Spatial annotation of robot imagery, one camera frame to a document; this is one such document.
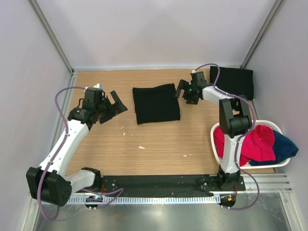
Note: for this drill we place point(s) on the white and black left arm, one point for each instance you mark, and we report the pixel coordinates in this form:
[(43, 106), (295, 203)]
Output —
[(49, 182)]

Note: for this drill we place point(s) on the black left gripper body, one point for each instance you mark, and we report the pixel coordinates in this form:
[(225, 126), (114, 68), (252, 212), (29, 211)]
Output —
[(106, 109)]

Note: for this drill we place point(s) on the right aluminium frame post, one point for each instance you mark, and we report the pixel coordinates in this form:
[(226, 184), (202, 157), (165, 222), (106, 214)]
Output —
[(274, 10)]

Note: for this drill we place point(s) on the folded black t shirt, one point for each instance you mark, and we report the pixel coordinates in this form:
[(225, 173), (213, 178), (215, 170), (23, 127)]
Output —
[(236, 81)]

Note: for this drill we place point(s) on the aluminium frame post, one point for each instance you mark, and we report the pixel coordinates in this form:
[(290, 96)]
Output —
[(49, 31), (274, 10)]

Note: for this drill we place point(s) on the navy blue t shirt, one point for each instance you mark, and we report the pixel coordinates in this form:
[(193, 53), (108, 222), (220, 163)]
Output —
[(282, 149)]

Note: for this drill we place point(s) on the white laundry basket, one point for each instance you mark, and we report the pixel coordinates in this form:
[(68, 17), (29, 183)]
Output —
[(274, 128)]

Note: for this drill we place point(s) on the white slotted cable duct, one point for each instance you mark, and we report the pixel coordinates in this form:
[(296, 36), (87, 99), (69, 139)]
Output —
[(93, 200)]

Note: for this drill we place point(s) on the black t shirt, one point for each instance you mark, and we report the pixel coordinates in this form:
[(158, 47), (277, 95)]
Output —
[(236, 81), (157, 104)]

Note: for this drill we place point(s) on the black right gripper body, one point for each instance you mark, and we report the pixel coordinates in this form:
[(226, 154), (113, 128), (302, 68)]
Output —
[(188, 94)]

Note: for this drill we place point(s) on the red t shirt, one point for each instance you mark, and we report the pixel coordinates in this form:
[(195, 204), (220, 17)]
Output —
[(253, 147)]

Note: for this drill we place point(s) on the left aluminium frame post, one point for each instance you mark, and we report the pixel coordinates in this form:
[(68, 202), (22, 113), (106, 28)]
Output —
[(49, 31)]

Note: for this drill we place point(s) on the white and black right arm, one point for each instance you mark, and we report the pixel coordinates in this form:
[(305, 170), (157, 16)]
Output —
[(234, 121)]

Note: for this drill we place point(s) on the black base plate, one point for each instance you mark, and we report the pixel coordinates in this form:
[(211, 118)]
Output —
[(146, 184)]

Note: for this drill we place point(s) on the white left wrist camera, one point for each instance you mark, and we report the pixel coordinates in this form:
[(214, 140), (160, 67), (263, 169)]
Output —
[(98, 86)]

